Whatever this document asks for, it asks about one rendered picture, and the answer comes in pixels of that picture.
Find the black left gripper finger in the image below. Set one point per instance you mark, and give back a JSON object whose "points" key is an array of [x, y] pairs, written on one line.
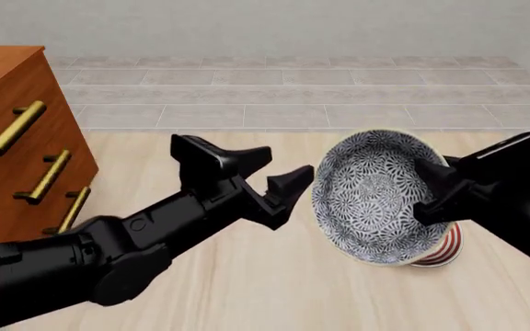
{"points": [[251, 160], [290, 184]]}

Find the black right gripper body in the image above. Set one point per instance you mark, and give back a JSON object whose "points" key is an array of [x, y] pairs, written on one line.
{"points": [[449, 210]]}

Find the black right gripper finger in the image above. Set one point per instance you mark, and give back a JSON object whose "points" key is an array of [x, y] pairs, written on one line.
{"points": [[440, 181]]}

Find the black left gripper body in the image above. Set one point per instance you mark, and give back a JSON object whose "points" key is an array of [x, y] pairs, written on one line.
{"points": [[265, 210]]}

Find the black white patterned bowl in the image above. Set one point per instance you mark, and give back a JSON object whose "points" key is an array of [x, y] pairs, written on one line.
{"points": [[366, 207]]}

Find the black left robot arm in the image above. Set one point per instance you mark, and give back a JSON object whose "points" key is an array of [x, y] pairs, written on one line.
{"points": [[62, 265]]}

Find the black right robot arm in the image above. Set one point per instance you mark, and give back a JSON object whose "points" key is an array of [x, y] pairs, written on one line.
{"points": [[522, 207]]}

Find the wooden cabinet drawer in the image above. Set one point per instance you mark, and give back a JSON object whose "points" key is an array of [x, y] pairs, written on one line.
{"points": [[84, 165], [21, 86], [49, 138]]}

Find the plate with red rings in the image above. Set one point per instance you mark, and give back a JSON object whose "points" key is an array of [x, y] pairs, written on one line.
{"points": [[444, 250]]}

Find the flat plate on black stalk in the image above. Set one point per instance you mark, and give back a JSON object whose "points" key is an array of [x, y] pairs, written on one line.
{"points": [[518, 143]]}

